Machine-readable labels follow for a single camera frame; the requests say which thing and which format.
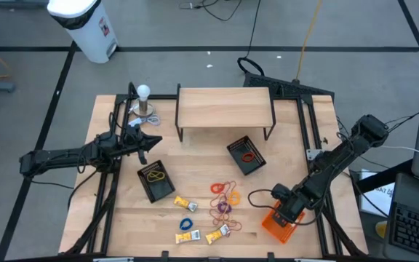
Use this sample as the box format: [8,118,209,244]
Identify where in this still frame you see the yellow rubber band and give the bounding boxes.
[146,170,167,183]

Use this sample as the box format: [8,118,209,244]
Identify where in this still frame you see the white cable with adapter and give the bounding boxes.
[127,113,161,130]

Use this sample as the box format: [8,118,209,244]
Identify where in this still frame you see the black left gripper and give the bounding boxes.
[121,124,163,164]

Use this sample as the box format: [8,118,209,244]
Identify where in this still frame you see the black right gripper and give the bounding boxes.
[271,198,307,228]

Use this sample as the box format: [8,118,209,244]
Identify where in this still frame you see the orange plastic mesh basket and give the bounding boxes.
[261,201,307,244]

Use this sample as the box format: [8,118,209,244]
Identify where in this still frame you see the black hanging cable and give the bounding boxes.
[236,0,266,78]

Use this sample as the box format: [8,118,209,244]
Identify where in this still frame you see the black keyboard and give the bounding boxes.
[242,71,336,99]

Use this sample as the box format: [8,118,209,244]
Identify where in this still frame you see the black plastic mesh basket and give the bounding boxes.
[226,135,267,176]
[137,159,177,204]

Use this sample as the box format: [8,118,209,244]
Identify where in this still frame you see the silver mounting plate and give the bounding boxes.
[306,148,323,162]

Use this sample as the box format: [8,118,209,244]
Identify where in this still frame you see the purple coil keychain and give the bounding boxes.
[217,201,233,215]

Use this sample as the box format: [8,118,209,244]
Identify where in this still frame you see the yellow pack with barcode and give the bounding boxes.
[173,195,199,213]
[204,223,231,245]
[175,229,201,245]

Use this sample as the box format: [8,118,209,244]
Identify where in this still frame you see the grey laptop with black keyboard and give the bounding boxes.
[382,172,419,261]

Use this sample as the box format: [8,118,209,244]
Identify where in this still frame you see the small yellow object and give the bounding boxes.
[374,220,389,239]

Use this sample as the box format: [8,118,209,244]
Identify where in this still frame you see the brass lamp with white bulb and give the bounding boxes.
[132,84,156,118]

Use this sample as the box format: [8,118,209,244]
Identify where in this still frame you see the white printed box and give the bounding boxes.
[359,168,396,218]

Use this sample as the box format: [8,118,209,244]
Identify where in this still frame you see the wooden shelf riser black legs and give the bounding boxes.
[175,82,278,143]

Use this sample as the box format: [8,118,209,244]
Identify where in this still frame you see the white trash bin black liner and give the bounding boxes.
[46,0,120,65]

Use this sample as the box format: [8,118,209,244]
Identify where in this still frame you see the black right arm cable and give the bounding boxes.
[247,188,287,219]

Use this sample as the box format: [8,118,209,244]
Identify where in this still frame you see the white charging cable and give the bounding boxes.
[386,144,419,159]

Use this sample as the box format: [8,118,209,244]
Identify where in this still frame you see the yellow hanging cable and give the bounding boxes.
[294,0,324,84]

